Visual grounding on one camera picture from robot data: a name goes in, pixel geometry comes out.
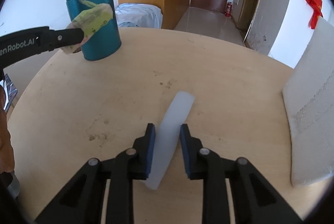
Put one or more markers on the teal canister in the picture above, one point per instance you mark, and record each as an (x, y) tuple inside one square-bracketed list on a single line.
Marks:
[(104, 41)]

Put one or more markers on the light blue bedding bundle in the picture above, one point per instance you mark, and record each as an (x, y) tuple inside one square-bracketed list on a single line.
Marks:
[(141, 15)]

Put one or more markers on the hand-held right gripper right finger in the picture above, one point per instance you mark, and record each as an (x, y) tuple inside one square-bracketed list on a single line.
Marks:
[(184, 150)]

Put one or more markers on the white foam box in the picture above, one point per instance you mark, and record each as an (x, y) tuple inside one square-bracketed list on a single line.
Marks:
[(310, 109)]

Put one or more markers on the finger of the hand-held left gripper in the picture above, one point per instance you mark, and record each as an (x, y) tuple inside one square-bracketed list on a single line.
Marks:
[(67, 36)]

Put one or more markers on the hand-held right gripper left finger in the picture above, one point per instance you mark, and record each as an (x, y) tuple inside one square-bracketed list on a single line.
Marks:
[(150, 150)]

